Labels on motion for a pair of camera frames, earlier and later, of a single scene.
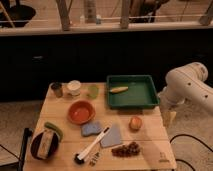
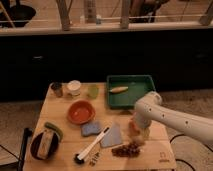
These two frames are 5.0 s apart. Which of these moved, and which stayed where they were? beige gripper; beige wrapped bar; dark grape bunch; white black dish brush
Moved: beige gripper
Stayed: beige wrapped bar; dark grape bunch; white black dish brush
